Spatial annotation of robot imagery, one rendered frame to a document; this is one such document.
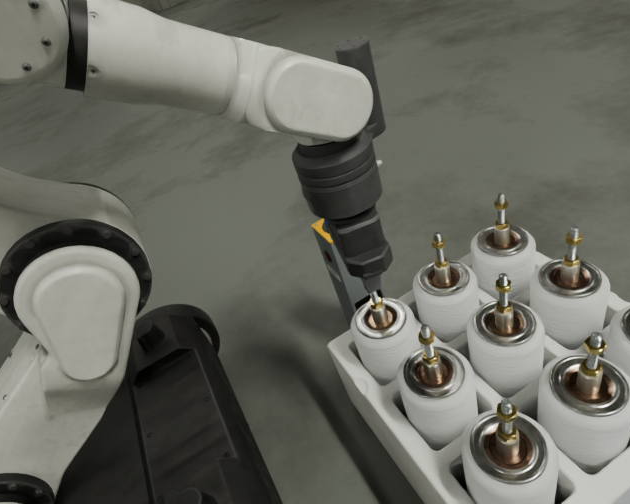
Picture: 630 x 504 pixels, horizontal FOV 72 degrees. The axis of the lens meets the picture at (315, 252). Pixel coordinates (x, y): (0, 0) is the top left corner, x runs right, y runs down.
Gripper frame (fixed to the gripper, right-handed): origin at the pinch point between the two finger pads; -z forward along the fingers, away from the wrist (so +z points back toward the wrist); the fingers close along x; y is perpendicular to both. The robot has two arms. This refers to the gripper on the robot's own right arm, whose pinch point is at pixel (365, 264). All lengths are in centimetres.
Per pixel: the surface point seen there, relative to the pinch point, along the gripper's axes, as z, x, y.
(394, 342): -11.5, 4.5, 0.2
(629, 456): -18.1, 25.7, 18.3
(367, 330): -10.8, 1.3, -2.5
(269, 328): -36, -32, -21
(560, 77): -36, -96, 103
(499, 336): -10.6, 10.5, 12.4
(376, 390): -18.1, 6.1, -4.5
